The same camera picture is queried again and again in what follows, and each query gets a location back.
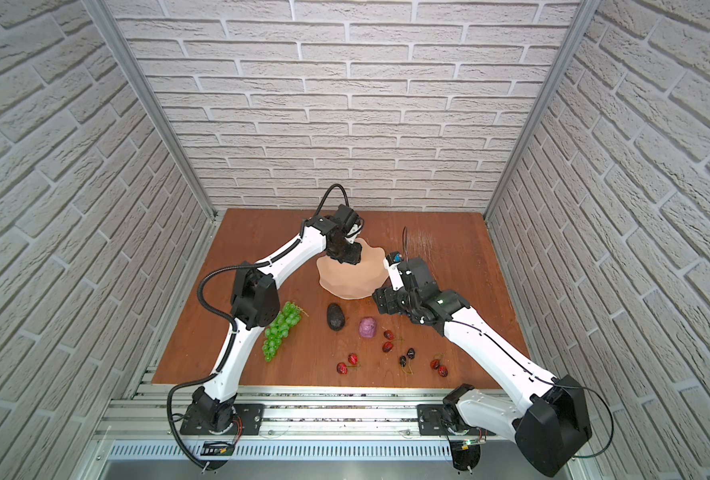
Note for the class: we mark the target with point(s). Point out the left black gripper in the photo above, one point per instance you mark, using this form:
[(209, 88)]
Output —
[(348, 253)]

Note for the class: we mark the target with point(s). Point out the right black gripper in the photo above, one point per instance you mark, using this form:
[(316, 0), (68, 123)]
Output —
[(387, 301)]

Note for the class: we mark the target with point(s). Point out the pink wavy fruit bowl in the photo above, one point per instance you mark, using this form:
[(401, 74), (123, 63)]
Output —
[(353, 282)]

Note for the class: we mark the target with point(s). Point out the purple plum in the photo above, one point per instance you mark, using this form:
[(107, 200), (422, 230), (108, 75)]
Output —
[(367, 327)]

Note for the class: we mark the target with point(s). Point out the dark cherry pair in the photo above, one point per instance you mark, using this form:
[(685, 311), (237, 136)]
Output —
[(407, 358)]

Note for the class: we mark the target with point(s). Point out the black avocado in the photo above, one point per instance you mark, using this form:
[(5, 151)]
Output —
[(336, 319)]

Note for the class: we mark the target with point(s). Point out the green grape bunch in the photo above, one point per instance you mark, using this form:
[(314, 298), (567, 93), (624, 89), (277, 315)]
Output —
[(289, 316)]

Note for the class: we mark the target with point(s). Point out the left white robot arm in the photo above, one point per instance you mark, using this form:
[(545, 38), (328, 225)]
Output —
[(255, 303)]

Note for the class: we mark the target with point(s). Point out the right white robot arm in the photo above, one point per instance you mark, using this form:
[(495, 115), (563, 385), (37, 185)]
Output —
[(545, 416)]

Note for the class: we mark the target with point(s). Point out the red cherry pair middle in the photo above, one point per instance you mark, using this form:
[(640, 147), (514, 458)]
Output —
[(389, 343)]

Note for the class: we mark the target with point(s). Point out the red cherry pair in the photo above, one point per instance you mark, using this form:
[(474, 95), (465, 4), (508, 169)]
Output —
[(351, 362), (437, 365), (389, 343)]

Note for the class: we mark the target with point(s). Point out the red cherry pair right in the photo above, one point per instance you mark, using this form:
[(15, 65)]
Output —
[(437, 365)]

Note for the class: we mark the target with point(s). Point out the red cherry pair front left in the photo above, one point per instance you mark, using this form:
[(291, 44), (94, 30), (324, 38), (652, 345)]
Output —
[(351, 362)]

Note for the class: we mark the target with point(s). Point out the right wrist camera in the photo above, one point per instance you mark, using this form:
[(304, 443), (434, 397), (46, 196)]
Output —
[(391, 263)]

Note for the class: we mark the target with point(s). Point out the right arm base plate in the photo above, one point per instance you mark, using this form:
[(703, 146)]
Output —
[(436, 420)]

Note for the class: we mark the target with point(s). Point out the aluminium mounting rail frame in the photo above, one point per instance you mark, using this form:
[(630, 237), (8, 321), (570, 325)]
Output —
[(303, 428)]

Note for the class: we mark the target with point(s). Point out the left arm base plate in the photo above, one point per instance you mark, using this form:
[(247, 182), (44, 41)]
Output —
[(249, 416)]

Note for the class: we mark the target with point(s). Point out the left corner aluminium post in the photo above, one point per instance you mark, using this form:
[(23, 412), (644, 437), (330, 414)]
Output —
[(120, 48)]

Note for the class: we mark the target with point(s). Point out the corner aluminium post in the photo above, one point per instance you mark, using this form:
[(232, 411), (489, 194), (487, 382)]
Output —
[(120, 48), (563, 58)]

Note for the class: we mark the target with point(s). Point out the right corner aluminium post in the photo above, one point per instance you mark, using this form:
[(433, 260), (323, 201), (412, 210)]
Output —
[(563, 58)]

